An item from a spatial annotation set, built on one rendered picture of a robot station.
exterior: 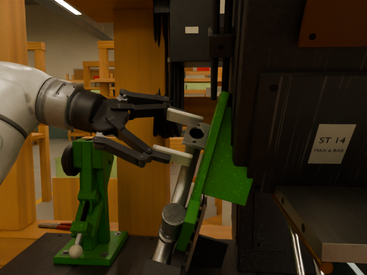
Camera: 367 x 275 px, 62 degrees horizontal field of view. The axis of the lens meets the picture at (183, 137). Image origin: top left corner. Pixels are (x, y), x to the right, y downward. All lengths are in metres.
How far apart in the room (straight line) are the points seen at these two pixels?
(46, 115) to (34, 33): 11.72
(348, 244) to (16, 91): 0.53
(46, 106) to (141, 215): 0.45
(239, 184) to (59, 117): 0.33
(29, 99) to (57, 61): 11.19
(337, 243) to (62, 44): 11.60
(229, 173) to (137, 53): 0.49
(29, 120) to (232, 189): 0.37
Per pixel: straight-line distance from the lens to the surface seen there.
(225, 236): 0.92
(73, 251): 0.71
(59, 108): 0.57
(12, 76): 0.62
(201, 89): 7.42
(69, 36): 11.72
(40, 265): 0.80
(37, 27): 12.27
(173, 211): 0.49
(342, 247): 0.33
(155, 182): 0.87
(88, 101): 0.57
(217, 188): 0.48
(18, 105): 0.59
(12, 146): 0.59
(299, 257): 0.47
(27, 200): 1.07
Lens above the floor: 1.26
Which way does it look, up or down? 6 degrees down
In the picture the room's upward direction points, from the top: straight up
